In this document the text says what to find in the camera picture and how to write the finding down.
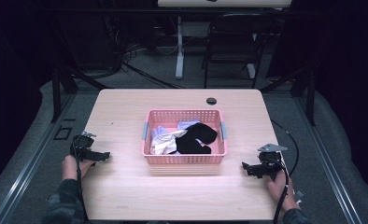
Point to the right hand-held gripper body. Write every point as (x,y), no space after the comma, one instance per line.
(271,163)

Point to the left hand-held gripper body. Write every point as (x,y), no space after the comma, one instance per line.
(83,143)

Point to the person's left hand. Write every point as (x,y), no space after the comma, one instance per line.
(70,168)

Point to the person's right hand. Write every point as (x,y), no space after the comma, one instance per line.
(280,191)

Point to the small grey plug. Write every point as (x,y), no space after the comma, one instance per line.
(299,194)

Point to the black metal stand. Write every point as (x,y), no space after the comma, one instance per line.
(311,96)
(56,93)

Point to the light blue sock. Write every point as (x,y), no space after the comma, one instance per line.
(159,130)
(186,124)

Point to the black sock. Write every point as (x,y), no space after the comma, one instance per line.
(193,140)

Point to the white sock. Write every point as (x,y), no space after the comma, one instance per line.
(166,143)

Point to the pink plastic basket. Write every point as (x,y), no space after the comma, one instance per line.
(185,159)

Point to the black folding chair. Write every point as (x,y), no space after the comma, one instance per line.
(232,46)

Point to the white desk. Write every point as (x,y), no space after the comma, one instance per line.
(179,59)

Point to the aluminium floor rail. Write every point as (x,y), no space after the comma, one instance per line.
(26,168)
(331,174)

